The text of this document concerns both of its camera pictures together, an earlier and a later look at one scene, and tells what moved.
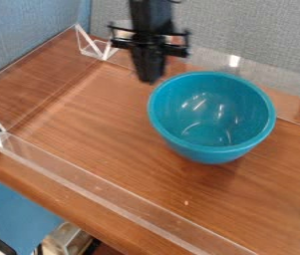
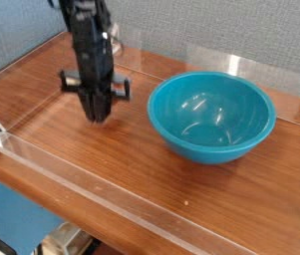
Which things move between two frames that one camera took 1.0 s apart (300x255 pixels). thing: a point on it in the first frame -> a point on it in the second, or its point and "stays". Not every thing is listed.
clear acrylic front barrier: [86, 186] stays
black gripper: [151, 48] -> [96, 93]
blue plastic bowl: [211, 116] stays
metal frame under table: [68, 240] stays
